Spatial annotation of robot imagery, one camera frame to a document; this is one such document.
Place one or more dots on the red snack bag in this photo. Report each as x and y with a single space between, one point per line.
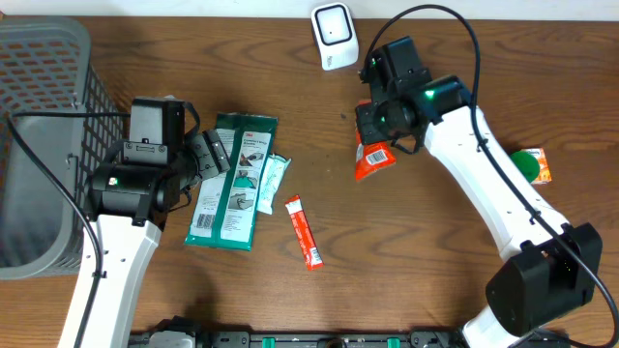
371 158

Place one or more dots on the red stick sachet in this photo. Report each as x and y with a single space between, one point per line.
303 232

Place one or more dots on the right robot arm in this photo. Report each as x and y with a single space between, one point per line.
547 262

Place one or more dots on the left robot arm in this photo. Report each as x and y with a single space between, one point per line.
128 198

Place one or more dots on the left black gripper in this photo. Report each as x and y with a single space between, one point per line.
215 154

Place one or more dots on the white barcode scanner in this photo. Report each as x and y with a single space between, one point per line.
335 36

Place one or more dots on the small orange box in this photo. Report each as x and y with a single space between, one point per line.
544 175

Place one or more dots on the grey plastic mesh basket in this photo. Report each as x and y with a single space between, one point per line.
67 118

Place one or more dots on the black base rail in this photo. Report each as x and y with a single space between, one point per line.
417 339

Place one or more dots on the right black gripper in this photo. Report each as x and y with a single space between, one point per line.
368 130

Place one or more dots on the green lid jar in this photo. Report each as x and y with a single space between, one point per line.
527 164

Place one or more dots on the light green wipes pack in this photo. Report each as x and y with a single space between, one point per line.
275 167

